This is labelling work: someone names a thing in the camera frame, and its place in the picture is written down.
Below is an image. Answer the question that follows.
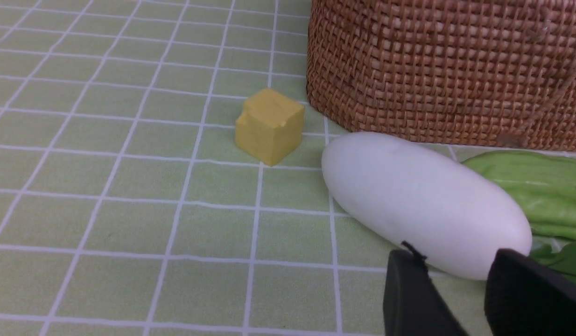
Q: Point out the yellow foam cube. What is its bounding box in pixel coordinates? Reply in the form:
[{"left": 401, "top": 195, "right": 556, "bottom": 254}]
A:
[{"left": 235, "top": 88, "right": 305, "bottom": 166}]

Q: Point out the woven rattan basket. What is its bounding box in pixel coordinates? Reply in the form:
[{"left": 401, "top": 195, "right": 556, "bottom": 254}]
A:
[{"left": 306, "top": 0, "right": 576, "bottom": 151}]

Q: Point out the white radish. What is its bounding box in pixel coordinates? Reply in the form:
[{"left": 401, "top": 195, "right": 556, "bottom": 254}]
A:
[{"left": 321, "top": 132, "right": 533, "bottom": 280}]

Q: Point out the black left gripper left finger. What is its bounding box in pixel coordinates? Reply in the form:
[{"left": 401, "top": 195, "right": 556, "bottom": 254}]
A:
[{"left": 383, "top": 242, "right": 468, "bottom": 336}]

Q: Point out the green checkered tablecloth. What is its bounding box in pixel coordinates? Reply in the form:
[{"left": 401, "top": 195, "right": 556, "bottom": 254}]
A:
[{"left": 0, "top": 0, "right": 576, "bottom": 336}]

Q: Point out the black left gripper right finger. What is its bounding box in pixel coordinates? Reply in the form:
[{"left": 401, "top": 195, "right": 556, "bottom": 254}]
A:
[{"left": 484, "top": 249, "right": 576, "bottom": 336}]

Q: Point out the green bitter gourd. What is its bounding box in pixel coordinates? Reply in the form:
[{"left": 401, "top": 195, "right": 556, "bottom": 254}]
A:
[{"left": 463, "top": 150, "right": 576, "bottom": 283}]

